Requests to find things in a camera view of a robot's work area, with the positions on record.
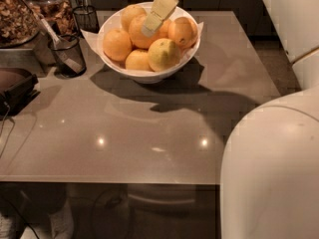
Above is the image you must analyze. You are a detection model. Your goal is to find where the glass jar of snacks right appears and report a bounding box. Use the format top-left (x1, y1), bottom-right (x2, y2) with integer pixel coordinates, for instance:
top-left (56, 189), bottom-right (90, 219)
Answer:
top-left (27, 0), bottom-right (77, 35)

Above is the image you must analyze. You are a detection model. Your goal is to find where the glass jar of snacks left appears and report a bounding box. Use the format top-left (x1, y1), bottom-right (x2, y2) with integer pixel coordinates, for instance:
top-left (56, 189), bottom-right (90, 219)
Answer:
top-left (0, 0), bottom-right (39, 48)

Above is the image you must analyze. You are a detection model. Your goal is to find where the glass jar of snacks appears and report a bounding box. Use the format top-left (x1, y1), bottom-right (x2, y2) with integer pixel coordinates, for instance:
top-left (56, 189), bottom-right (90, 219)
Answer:
top-left (0, 0), bottom-right (39, 48)
top-left (27, 0), bottom-right (77, 35)

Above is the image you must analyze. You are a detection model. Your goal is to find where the front left small orange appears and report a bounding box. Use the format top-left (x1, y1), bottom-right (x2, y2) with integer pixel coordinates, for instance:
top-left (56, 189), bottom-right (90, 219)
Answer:
top-left (125, 49), bottom-right (151, 71)

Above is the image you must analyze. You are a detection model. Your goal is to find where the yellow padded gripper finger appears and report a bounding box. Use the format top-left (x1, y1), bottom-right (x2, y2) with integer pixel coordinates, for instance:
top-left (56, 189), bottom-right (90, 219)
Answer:
top-left (142, 0), bottom-right (178, 37)

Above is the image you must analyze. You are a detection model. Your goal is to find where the white bowl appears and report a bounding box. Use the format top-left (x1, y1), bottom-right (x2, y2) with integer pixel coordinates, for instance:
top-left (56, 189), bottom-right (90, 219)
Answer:
top-left (93, 7), bottom-right (203, 84)

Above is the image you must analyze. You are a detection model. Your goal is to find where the yellowish front orange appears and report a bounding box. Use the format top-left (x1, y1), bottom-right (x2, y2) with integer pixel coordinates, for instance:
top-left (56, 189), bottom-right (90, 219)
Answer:
top-left (148, 38), bottom-right (181, 72)

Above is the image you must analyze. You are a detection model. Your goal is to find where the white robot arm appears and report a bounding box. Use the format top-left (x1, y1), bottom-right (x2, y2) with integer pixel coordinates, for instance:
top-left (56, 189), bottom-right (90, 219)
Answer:
top-left (220, 0), bottom-right (319, 239)

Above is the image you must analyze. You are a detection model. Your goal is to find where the silver scoop utensil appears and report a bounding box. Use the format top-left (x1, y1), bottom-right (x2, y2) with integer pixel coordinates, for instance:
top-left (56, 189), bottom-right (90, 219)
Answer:
top-left (6, 0), bottom-right (84, 74)

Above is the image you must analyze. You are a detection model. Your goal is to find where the dark brown device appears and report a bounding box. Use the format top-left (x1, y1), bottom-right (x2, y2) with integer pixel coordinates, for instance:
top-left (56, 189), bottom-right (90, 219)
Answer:
top-left (0, 68), bottom-right (38, 117)

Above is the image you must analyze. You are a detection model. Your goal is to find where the black mesh cup back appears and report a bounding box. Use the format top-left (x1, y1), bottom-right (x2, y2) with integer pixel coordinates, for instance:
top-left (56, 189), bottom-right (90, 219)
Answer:
top-left (73, 5), bottom-right (100, 33)

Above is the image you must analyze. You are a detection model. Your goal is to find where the black mesh cup front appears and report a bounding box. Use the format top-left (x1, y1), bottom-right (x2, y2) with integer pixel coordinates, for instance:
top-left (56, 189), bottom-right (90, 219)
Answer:
top-left (48, 35), bottom-right (86, 78)

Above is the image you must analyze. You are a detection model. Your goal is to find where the thin black cable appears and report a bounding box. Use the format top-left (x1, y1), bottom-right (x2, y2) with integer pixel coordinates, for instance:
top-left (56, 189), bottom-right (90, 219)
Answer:
top-left (0, 103), bottom-right (16, 159)

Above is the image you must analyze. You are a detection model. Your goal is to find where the black mesh cup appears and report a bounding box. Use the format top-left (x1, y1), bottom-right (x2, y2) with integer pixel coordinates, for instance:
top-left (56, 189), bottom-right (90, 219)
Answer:
top-left (73, 5), bottom-right (100, 33)
top-left (48, 35), bottom-right (86, 78)

